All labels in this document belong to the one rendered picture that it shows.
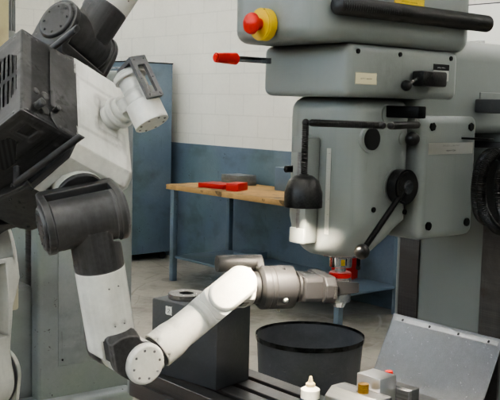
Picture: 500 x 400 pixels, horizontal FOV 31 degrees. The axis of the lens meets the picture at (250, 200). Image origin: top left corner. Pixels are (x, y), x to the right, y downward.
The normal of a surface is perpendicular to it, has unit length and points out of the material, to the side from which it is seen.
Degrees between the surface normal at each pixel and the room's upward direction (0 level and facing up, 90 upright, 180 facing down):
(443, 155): 90
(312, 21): 90
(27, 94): 60
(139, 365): 93
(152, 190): 90
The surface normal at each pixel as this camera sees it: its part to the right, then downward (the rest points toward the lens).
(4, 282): -0.48, 0.07
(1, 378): 0.87, -0.08
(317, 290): 0.31, 0.11
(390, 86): 0.65, 0.10
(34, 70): 0.76, -0.46
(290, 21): -0.76, 0.05
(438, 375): -0.66, -0.42
